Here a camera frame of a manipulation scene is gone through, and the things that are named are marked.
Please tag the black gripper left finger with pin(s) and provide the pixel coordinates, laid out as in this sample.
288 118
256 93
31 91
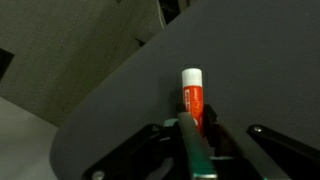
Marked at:
199 164

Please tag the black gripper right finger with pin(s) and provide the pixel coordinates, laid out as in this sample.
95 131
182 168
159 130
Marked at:
235 155

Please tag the orange white marker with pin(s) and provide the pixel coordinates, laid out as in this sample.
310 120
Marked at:
192 89

